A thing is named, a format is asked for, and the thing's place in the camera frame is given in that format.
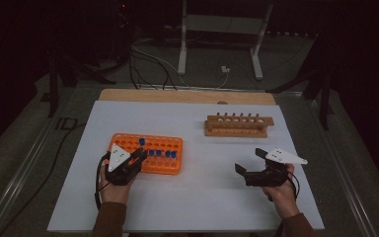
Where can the blue capped glass test tube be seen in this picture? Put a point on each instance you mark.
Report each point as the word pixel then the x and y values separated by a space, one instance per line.
pixel 167 153
pixel 159 153
pixel 151 152
pixel 141 141
pixel 173 154

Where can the white table cover sheet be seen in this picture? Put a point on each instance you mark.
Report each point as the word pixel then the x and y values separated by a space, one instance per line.
pixel 194 184

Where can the dark equipment with red light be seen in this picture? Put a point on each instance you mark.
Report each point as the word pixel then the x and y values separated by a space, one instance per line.
pixel 122 26

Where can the orange plastic test tube rack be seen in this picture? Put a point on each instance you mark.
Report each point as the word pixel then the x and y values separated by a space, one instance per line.
pixel 158 171

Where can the grey metal stand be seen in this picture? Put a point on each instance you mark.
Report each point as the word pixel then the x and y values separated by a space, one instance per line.
pixel 222 24

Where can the black tripod stand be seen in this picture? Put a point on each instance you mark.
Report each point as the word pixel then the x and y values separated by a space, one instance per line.
pixel 324 98
pixel 53 89

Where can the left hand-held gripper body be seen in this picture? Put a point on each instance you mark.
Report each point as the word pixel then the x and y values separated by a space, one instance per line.
pixel 116 158

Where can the person's right hand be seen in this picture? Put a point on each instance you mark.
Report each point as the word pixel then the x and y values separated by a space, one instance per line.
pixel 283 197

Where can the person's left hand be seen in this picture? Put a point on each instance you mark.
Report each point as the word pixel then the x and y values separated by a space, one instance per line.
pixel 115 194

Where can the wooden test tube rack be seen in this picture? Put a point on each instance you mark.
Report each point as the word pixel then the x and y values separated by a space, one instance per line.
pixel 237 133

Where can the white plug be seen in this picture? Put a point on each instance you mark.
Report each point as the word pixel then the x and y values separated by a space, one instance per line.
pixel 225 69

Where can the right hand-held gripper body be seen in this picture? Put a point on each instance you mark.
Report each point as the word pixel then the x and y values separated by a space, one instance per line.
pixel 266 176

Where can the metal rail frame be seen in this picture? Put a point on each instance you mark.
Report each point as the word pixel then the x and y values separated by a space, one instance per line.
pixel 353 197

